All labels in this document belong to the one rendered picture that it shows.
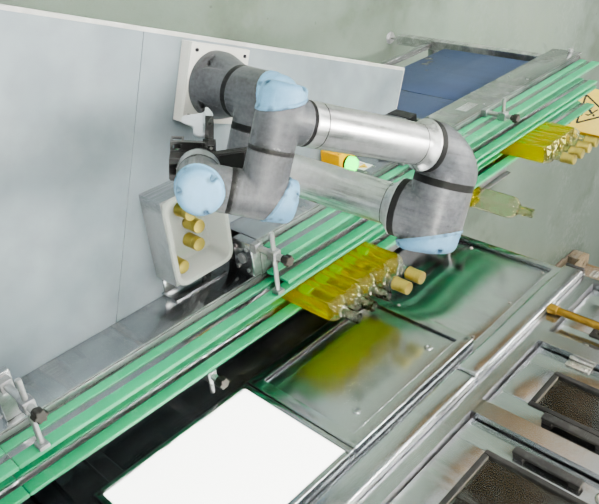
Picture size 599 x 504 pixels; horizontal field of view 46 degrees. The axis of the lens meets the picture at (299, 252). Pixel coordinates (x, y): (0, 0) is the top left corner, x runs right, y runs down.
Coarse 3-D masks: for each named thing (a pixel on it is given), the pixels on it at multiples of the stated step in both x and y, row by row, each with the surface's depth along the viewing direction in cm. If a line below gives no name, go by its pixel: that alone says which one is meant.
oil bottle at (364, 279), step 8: (336, 264) 184; (344, 264) 183; (336, 272) 181; (344, 272) 180; (352, 272) 180; (360, 272) 179; (368, 272) 179; (352, 280) 177; (360, 280) 176; (368, 280) 177; (368, 288) 176; (368, 296) 178
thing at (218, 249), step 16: (176, 224) 166; (208, 224) 172; (224, 224) 168; (176, 240) 168; (208, 240) 175; (224, 240) 171; (176, 256) 160; (192, 256) 173; (208, 256) 172; (224, 256) 172; (176, 272) 161; (192, 272) 167; (208, 272) 169
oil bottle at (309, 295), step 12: (300, 288) 176; (312, 288) 175; (324, 288) 175; (288, 300) 180; (300, 300) 176; (312, 300) 173; (324, 300) 170; (336, 300) 170; (312, 312) 175; (324, 312) 171; (336, 312) 169
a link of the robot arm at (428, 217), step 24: (240, 144) 147; (312, 168) 143; (336, 168) 142; (312, 192) 143; (336, 192) 140; (360, 192) 137; (384, 192) 136; (408, 192) 132; (432, 192) 129; (456, 192) 128; (360, 216) 140; (384, 216) 134; (408, 216) 132; (432, 216) 130; (456, 216) 130; (408, 240) 132; (432, 240) 130; (456, 240) 133
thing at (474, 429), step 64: (448, 256) 217; (512, 256) 213; (320, 320) 195; (448, 320) 190; (512, 320) 183; (192, 384) 176; (448, 384) 164; (512, 384) 168; (576, 384) 166; (128, 448) 159; (384, 448) 149; (448, 448) 153; (512, 448) 151; (576, 448) 148
